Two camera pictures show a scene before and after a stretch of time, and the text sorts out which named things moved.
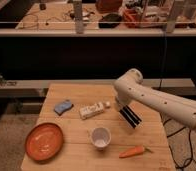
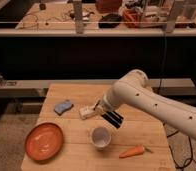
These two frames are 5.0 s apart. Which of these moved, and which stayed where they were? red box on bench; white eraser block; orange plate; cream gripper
Moved: cream gripper
Stayed: white eraser block; orange plate; red box on bench
